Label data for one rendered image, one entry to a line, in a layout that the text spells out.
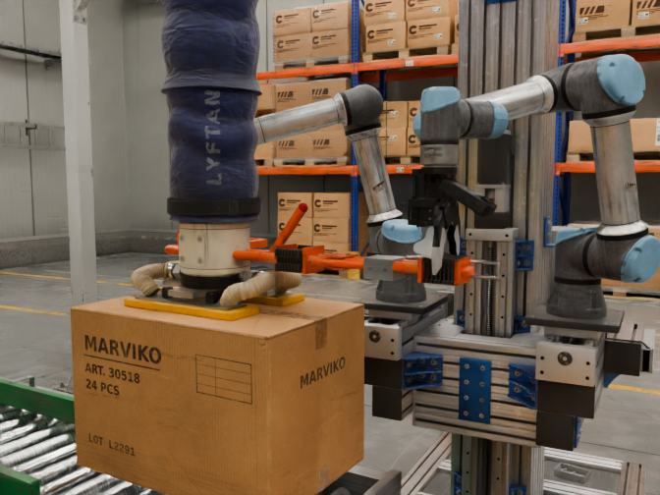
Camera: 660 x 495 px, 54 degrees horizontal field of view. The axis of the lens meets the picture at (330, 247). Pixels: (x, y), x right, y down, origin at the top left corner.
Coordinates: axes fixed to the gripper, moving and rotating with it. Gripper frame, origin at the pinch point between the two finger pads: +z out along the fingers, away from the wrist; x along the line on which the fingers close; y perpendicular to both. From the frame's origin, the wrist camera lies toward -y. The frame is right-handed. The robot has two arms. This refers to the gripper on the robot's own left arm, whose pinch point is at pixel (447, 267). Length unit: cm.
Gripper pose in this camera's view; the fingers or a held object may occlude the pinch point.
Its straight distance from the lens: 132.4
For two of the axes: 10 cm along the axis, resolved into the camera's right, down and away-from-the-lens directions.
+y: -8.5, -0.5, 5.2
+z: 0.0, 9.9, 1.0
